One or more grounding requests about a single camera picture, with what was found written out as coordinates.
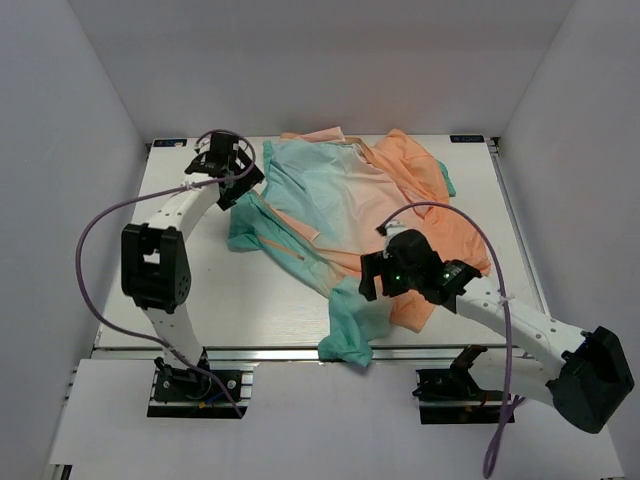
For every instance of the blue table label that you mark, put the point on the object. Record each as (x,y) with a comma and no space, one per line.
(466,138)
(169,143)

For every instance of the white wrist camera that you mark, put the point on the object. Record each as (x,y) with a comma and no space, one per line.
(390,230)
(202,147)

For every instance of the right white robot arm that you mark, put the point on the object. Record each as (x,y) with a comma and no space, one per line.
(584,375)

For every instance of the aluminium table rail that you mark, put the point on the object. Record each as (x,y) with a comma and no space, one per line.
(525,252)
(275,354)

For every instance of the aluminium table right rail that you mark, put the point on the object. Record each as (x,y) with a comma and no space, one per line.
(525,252)

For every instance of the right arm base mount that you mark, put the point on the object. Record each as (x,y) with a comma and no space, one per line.
(449,396)

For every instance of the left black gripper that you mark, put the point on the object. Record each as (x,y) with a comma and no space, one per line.
(230,197)

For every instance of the right blue table label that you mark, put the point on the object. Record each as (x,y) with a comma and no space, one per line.
(466,138)

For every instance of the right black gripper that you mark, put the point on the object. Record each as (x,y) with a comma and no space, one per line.
(373,265)

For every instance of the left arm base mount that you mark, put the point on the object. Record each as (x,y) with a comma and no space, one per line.
(181,393)

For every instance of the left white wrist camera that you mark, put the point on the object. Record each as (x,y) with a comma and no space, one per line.
(202,147)

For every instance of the left blue table label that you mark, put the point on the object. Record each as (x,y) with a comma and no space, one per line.
(169,143)

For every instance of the aluminium table front rail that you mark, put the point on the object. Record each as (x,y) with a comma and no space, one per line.
(275,354)

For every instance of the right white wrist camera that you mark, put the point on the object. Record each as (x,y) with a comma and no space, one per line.
(390,230)

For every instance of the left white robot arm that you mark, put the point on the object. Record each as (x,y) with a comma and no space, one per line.
(155,270)

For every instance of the orange and teal jacket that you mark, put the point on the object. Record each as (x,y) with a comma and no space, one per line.
(324,197)

